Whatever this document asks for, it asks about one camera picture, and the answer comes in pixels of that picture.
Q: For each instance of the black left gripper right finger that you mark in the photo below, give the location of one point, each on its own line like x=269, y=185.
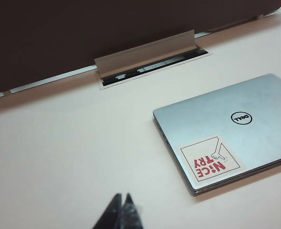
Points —
x=132, y=214

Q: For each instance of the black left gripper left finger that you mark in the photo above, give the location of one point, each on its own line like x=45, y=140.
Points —
x=110, y=214

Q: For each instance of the silver Dell laptop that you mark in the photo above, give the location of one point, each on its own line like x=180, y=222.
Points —
x=214, y=133

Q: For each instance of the white red Nice Try sticker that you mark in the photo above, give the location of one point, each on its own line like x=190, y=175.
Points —
x=209, y=162

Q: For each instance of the black recessed socket tray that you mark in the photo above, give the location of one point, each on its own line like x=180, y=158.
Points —
x=154, y=66

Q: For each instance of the beige fabric desk divider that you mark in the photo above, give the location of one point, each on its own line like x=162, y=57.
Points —
x=83, y=31

